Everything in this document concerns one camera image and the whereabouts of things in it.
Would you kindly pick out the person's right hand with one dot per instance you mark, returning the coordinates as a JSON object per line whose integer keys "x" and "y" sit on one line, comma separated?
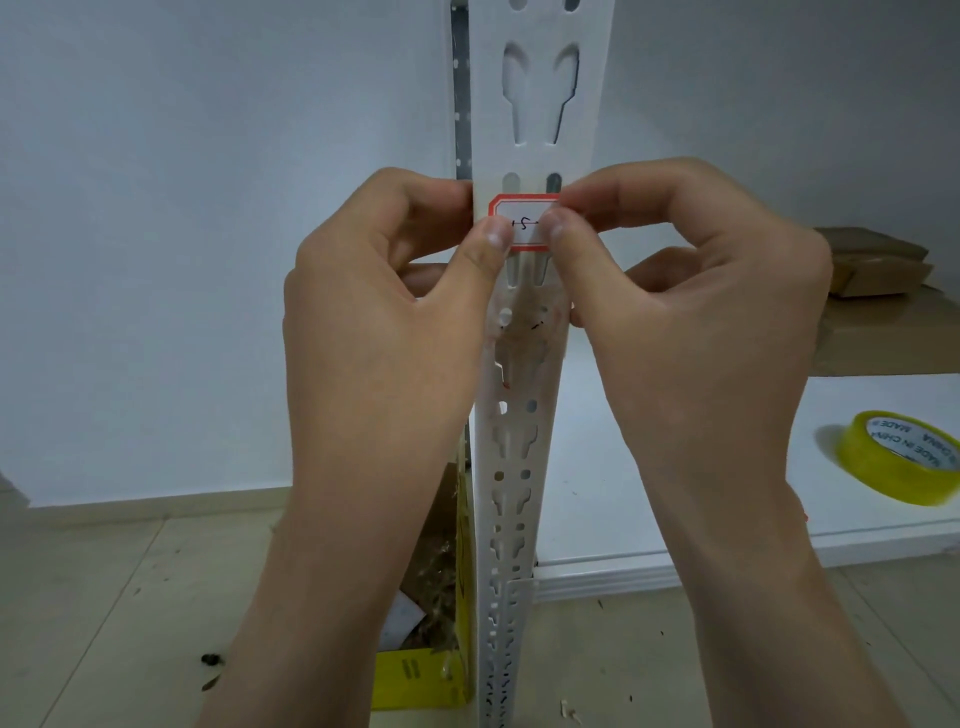
{"x": 697, "y": 352}

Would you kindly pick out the person's left forearm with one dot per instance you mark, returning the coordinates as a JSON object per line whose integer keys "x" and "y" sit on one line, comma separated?
{"x": 330, "y": 600}

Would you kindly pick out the flat brown cardboard sheet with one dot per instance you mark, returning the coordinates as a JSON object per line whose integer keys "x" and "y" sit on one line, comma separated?
{"x": 885, "y": 337}

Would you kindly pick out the small brown cardboard box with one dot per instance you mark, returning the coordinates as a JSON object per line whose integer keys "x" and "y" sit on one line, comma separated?
{"x": 870, "y": 244}
{"x": 877, "y": 277}

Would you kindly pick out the white shelf board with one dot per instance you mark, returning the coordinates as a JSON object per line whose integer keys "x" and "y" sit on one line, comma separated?
{"x": 600, "y": 487}

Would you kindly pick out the white paper scrap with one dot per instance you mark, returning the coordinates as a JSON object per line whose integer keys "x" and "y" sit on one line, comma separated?
{"x": 399, "y": 619}

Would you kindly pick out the red-bordered white label sticker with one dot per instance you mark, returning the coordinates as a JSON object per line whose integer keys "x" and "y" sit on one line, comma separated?
{"x": 525, "y": 210}

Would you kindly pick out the person's left hand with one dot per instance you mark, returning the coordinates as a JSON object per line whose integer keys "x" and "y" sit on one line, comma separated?
{"x": 360, "y": 352}

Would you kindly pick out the yellow adhesive tape roll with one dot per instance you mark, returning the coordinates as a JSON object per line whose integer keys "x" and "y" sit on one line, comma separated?
{"x": 892, "y": 472}

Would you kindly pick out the person's right forearm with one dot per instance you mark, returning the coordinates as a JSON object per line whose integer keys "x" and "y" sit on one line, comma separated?
{"x": 757, "y": 607}

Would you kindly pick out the person's left thumb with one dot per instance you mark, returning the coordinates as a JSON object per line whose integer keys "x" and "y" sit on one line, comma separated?
{"x": 469, "y": 266}

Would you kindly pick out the dark floor debris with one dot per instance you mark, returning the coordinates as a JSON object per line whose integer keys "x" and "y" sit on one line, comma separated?
{"x": 212, "y": 660}

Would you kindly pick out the white slotted metal shelf post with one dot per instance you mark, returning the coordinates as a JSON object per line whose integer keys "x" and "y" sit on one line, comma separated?
{"x": 487, "y": 112}

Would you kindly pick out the person's right middle finger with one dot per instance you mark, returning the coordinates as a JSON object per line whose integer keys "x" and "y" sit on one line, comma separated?
{"x": 660, "y": 270}

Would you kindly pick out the person's right thumb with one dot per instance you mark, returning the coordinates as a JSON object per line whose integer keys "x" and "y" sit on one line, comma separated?
{"x": 581, "y": 277}

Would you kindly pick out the yellow cardboard waste box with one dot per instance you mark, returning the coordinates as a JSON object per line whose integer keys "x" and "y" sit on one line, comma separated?
{"x": 420, "y": 675}

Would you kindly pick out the person's left middle finger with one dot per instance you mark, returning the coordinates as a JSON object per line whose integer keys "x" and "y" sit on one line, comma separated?
{"x": 427, "y": 279}

